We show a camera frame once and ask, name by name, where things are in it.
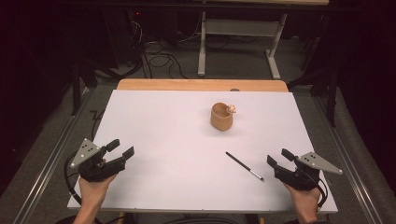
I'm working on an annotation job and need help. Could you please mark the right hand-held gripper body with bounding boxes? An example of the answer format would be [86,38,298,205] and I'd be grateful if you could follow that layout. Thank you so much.
[274,151,344,191]

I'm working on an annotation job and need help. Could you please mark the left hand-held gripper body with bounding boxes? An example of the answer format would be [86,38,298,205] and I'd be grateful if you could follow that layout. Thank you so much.
[70,138,127,183]

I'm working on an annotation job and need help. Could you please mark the black pen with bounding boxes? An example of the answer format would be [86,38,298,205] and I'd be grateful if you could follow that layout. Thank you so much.
[225,151,265,182]

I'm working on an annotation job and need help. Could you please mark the tan cup with figurine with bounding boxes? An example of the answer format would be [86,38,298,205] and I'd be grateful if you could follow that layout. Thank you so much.
[210,102,237,132]

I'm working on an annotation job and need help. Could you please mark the person's left hand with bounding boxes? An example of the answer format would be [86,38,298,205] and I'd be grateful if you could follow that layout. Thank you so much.
[78,175,118,206]

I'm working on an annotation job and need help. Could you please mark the person's right hand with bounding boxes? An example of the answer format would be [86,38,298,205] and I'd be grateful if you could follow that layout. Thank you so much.
[284,184,321,214]

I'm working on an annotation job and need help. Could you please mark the white board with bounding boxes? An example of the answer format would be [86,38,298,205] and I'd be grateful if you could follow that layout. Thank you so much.
[67,89,339,215]

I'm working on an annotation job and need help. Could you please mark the black metal stand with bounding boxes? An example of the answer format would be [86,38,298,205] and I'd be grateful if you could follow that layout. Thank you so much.
[70,59,97,117]
[287,59,340,128]

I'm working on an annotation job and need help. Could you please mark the wooden table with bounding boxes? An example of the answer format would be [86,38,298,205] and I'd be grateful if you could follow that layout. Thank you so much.
[116,78,290,93]

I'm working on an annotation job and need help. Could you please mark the right hand-held gripper cable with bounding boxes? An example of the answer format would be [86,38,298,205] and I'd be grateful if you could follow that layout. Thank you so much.
[306,169,329,209]

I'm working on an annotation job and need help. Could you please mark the hand-held gripper cable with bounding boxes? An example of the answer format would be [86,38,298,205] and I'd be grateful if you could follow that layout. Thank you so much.
[306,169,329,209]
[64,151,83,206]

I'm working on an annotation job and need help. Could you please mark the black zigzag floor cable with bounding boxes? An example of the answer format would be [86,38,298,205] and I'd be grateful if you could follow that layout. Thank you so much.
[89,109,106,142]

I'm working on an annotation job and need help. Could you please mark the left hand-held gripper cable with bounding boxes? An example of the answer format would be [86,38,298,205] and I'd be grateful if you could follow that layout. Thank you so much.
[64,151,83,206]

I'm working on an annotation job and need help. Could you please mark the metal floor rail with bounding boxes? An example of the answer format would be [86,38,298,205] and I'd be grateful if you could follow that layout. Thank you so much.
[12,88,95,224]
[312,96,385,224]

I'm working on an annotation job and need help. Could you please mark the black floor cables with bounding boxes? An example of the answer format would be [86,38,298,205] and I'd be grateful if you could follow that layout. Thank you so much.
[130,18,190,80]

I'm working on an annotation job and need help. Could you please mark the white metal desk frame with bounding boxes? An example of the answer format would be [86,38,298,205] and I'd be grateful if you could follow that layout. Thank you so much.
[197,10,289,80]

